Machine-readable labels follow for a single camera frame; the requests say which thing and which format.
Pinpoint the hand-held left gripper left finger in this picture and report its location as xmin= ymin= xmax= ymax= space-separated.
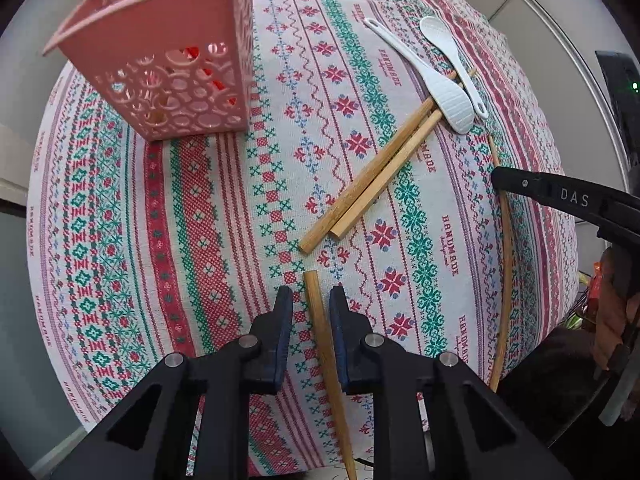
xmin=50 ymin=286 xmax=293 ymax=480

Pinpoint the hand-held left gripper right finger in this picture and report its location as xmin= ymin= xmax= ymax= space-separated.
xmin=329 ymin=286 xmax=576 ymax=480

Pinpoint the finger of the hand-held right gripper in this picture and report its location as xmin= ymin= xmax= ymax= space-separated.
xmin=492 ymin=166 xmax=640 ymax=233

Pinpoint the white rice paddle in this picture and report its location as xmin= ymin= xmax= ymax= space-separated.
xmin=363 ymin=16 xmax=475 ymax=135

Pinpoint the white soup spoon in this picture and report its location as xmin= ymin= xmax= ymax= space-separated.
xmin=419 ymin=16 xmax=490 ymax=120

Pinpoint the pink perforated utensil basket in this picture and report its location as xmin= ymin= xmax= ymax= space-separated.
xmin=41 ymin=0 xmax=256 ymax=142

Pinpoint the person's right hand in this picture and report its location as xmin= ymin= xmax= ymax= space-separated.
xmin=592 ymin=247 xmax=640 ymax=371

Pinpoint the orange plastic bag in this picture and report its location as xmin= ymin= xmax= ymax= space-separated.
xmin=575 ymin=260 xmax=608 ymax=331

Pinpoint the patterned striped tablecloth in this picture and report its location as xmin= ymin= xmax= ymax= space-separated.
xmin=25 ymin=0 xmax=581 ymax=478

